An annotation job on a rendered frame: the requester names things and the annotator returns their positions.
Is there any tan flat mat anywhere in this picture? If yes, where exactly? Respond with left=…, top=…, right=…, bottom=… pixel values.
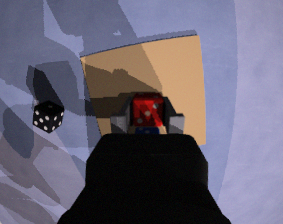
left=81, top=35, right=206, bottom=145

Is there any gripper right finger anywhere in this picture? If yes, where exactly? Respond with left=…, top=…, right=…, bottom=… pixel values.
left=162, top=96, right=185, bottom=134

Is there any black die with white pips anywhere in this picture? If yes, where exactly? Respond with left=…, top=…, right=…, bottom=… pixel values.
left=32, top=100, right=65, bottom=133

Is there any red die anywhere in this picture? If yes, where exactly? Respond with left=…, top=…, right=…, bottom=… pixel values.
left=132, top=93, right=163, bottom=127

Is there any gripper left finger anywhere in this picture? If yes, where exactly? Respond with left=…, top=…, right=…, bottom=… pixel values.
left=110, top=96, right=133, bottom=134

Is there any blue die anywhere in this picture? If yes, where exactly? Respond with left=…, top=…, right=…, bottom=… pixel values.
left=135, top=127, right=160, bottom=134

